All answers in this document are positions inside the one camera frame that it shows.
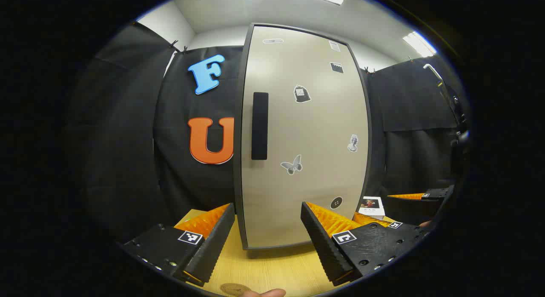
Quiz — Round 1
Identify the round brown coaster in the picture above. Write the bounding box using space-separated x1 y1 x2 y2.
220 283 252 296

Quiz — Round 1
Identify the white photo-cover book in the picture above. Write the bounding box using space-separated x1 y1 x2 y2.
358 197 386 217

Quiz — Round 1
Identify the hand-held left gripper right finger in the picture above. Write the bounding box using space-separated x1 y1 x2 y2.
301 202 428 286

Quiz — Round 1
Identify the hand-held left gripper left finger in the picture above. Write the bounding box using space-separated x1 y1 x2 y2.
121 203 235 288

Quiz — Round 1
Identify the beige cabinet door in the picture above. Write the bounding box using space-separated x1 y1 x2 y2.
240 25 370 249

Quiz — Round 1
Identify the black backdrop cloth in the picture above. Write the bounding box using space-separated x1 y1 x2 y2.
68 20 469 246

